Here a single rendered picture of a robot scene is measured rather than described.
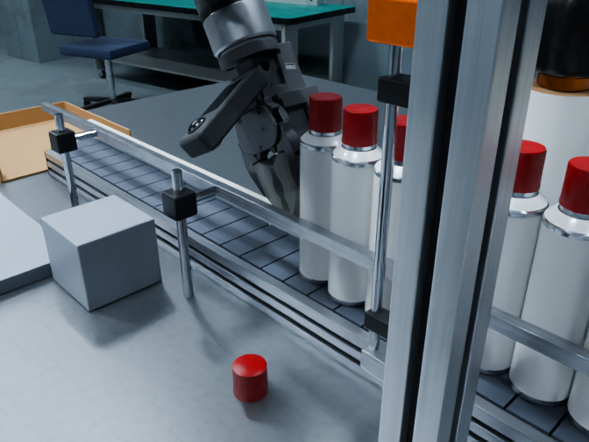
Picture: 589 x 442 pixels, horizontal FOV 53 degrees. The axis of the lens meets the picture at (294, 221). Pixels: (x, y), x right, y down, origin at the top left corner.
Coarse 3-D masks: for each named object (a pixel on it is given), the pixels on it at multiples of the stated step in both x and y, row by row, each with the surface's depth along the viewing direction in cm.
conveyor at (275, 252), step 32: (96, 160) 99; (128, 160) 99; (128, 192) 88; (160, 192) 87; (192, 224) 78; (224, 224) 78; (256, 224) 78; (256, 256) 70; (288, 256) 70; (320, 288) 65; (352, 320) 59; (480, 384) 51; (544, 416) 47
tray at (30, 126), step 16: (16, 112) 130; (32, 112) 132; (80, 112) 132; (0, 128) 128; (16, 128) 130; (32, 128) 130; (48, 128) 130; (112, 128) 122; (0, 144) 120; (16, 144) 120; (32, 144) 120; (48, 144) 120; (0, 160) 112; (16, 160) 112; (32, 160) 112; (0, 176) 103; (16, 176) 105
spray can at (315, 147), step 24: (312, 96) 58; (336, 96) 58; (312, 120) 58; (336, 120) 58; (312, 144) 58; (336, 144) 58; (312, 168) 59; (312, 192) 60; (312, 216) 61; (312, 264) 64
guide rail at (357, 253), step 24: (72, 120) 94; (120, 144) 84; (168, 168) 76; (192, 168) 74; (240, 192) 67; (264, 216) 64; (288, 216) 62; (312, 240) 59; (336, 240) 57; (360, 264) 55; (504, 312) 46; (528, 336) 44; (552, 336) 44; (576, 360) 42
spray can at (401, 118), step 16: (400, 128) 50; (400, 144) 50; (400, 160) 51; (400, 176) 51; (400, 192) 51; (368, 272) 57; (368, 288) 58; (384, 288) 56; (368, 304) 58; (384, 304) 57
